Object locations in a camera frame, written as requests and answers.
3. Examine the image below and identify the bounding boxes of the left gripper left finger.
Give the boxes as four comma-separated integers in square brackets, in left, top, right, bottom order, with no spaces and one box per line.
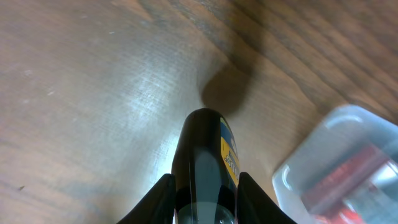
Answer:
[117,174,176,224]

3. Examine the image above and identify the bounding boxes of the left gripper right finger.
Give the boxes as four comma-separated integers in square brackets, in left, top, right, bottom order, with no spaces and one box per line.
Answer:
[237,172,296,224]

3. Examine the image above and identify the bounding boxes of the dark bottle white cap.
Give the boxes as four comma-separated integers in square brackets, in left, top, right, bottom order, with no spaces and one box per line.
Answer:
[172,108,240,224]

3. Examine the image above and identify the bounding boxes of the red medicine box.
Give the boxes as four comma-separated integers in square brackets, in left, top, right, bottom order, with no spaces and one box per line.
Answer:
[297,142,397,224]

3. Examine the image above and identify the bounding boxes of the clear plastic container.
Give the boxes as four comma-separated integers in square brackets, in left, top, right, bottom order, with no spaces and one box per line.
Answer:
[272,105,397,223]

